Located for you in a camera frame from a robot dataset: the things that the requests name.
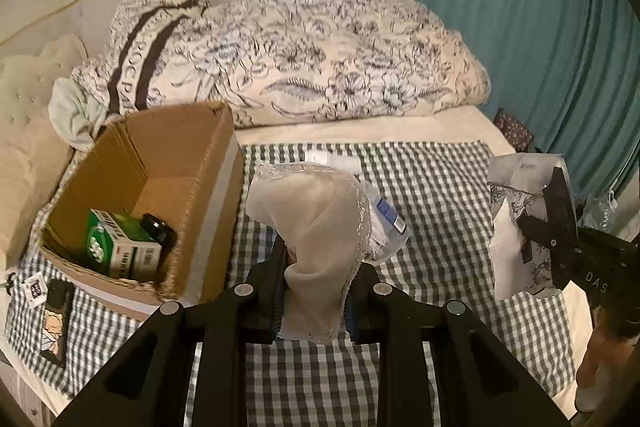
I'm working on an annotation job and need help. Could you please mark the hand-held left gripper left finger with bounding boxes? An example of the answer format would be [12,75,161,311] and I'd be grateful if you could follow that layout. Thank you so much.
[50,234,291,427]

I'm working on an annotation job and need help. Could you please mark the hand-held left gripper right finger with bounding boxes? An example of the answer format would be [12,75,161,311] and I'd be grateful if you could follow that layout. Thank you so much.
[345,262,571,427]

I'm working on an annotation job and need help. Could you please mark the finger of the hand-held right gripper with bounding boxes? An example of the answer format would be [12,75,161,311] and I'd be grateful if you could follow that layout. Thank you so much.
[517,214,576,293]
[541,167,580,240]

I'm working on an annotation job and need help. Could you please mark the floral printed cloth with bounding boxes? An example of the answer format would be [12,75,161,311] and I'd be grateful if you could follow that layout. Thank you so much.
[487,154,576,303]

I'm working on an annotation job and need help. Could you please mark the beige lace-trimmed cloth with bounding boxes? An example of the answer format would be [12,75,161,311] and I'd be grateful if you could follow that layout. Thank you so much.
[245,159,373,345]

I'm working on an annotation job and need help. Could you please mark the light blue tissue pack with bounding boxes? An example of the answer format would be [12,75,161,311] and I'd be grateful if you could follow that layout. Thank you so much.
[357,181,412,264]

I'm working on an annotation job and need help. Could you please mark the cardboard box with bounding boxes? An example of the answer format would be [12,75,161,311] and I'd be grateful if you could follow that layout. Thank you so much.
[37,101,246,308]

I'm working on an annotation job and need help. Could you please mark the person's right hand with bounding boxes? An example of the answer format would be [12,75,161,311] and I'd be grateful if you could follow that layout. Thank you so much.
[575,322,633,413]

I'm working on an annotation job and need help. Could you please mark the clear plastic bag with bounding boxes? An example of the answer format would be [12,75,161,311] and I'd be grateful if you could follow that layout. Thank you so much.
[575,192,631,233]

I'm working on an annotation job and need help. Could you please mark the dark floral fabric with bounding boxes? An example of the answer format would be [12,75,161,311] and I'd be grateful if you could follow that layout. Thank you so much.
[494,107,536,152]

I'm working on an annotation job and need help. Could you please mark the green checked cloth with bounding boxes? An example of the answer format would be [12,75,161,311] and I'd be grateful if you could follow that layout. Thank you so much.
[5,139,576,427]

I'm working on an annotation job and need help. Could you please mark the dark glass jar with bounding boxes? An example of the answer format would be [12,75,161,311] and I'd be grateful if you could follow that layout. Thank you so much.
[140,213,177,253]

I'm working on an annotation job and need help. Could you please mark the green carton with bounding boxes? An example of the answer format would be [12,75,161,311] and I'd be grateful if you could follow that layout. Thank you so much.
[85,209,163,280]

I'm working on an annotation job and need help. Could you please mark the teal curtain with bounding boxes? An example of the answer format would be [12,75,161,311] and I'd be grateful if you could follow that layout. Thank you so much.
[415,0,640,228]

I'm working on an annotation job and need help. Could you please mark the cartoon phone case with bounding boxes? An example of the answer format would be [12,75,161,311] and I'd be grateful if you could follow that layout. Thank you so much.
[39,279,76,370]

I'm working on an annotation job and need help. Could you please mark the small white tag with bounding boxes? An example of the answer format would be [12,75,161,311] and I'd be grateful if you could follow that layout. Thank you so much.
[22,272,48,308]

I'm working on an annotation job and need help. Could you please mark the floral duvet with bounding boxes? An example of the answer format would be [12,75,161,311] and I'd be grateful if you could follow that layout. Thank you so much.
[70,0,492,128]

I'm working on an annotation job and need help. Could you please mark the light green cloth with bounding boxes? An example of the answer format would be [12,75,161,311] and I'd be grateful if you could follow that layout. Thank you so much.
[48,77,123,152]

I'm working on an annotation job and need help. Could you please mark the cream tufted headboard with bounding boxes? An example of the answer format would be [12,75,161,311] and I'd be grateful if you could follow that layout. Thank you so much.
[0,34,88,268]

